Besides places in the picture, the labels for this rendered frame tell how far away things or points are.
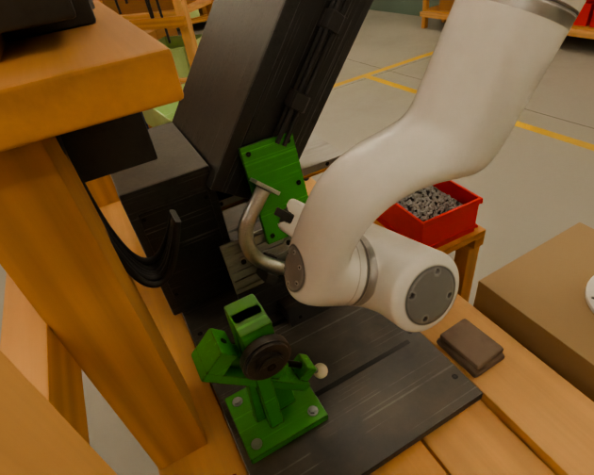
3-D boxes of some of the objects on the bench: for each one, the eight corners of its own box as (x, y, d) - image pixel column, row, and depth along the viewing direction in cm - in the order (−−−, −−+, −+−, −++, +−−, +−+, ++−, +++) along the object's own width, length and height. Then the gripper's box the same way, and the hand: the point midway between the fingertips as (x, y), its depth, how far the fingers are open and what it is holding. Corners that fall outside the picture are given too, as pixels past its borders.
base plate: (249, 169, 154) (248, 164, 152) (481, 399, 74) (483, 392, 72) (139, 208, 141) (137, 204, 139) (276, 538, 61) (273, 533, 60)
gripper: (285, 253, 48) (238, 218, 64) (372, 290, 55) (311, 250, 71) (313, 196, 47) (259, 174, 63) (398, 241, 55) (330, 211, 71)
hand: (291, 217), depth 65 cm, fingers closed
